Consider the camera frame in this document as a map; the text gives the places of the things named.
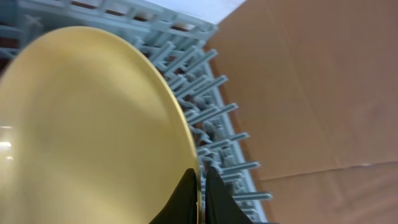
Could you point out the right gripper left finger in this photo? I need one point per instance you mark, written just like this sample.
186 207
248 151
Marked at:
181 207

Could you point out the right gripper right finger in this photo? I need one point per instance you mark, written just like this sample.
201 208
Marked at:
220 207

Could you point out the yellow plate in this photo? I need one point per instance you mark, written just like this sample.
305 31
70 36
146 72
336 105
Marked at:
91 132

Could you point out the grey dishwasher rack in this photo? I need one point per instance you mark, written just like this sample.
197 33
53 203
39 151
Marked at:
174 40

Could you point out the brown cardboard sheet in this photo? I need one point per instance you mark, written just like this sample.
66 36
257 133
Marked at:
316 86

